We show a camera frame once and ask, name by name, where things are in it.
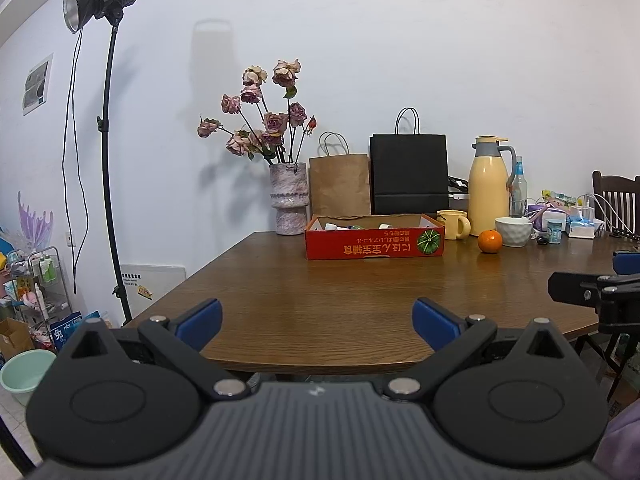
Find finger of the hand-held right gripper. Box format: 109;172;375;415
547;271;640;335
613;251;640;275

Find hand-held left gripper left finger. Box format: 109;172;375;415
59;297;251;402

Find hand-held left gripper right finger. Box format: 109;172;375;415
382;297;581;402

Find red cardboard box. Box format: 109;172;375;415
305;213;446;261

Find blue white tissue pack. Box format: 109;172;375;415
567;217;601;240

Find white panel heater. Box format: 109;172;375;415
120;262;187;301

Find dark wooden chair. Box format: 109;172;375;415
592;170;640;236

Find purple pouch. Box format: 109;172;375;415
527;202;556;231

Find white textured bowl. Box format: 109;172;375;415
495;217;534;248

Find green white carton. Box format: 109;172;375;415
541;189;578;208

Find orange fruit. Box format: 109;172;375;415
477;229;503;254

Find yellow mug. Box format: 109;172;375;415
436;210;472;241

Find clear spray bottle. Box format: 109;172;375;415
510;155;528;218

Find yellow thermos jug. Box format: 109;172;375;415
468;135;517;237

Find blue printed bag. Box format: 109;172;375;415
50;311;83;351

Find black paper bag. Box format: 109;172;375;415
369;107;449;217

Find mottled pink vase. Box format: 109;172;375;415
269;162;308;236

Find brown paper bag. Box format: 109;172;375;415
308;131;372;218

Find purple clothing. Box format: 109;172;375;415
595;402;640;480

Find small cardboard box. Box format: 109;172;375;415
0;317;36;361

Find green plastic basin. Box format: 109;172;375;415
0;349;58;407

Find dried pink roses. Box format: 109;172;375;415
197;58;319;166

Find white charging cables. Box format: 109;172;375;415
575;192;640;236

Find metal wire rack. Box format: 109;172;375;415
10;246;71;331

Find black light cable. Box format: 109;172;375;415
61;30;83;295

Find wall poster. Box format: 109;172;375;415
22;53;54;117

